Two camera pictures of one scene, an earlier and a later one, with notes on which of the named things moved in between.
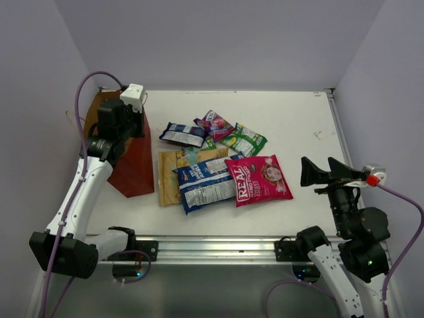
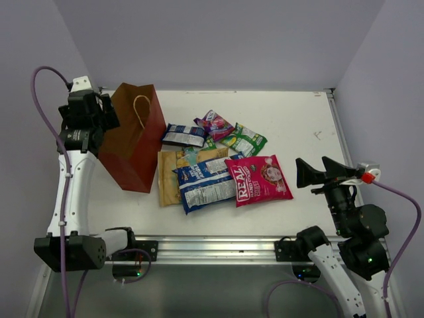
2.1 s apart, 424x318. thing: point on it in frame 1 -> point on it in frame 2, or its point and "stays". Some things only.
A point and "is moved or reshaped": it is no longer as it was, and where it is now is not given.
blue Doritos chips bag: [206, 184] stays
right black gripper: [311, 173] stays
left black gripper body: [134, 125] -> [108, 120]
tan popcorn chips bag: [169, 193] stays
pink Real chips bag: [258, 180] stays
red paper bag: [133, 172] is moved or reshaped
